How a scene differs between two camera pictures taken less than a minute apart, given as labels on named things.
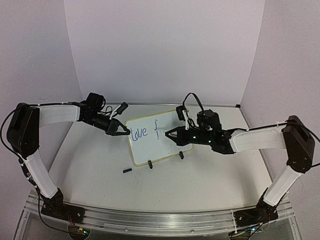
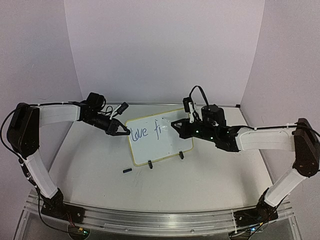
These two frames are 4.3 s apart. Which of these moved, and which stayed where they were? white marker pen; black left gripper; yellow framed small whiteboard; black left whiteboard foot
Moved: white marker pen
Stayed: black left whiteboard foot; yellow framed small whiteboard; black left gripper
